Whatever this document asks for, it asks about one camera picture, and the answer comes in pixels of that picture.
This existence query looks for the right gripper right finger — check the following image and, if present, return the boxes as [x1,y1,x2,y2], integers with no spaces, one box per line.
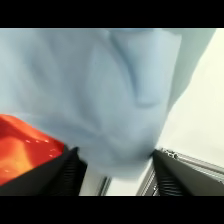
[151,149,224,197]

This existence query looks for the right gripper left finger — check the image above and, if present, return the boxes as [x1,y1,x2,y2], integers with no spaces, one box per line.
[0,146,88,197]

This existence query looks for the light blue garment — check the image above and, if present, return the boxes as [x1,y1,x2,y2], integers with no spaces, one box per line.
[0,28,217,180]

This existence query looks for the silver frame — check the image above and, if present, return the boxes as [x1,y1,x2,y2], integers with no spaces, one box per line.
[96,147,224,197]

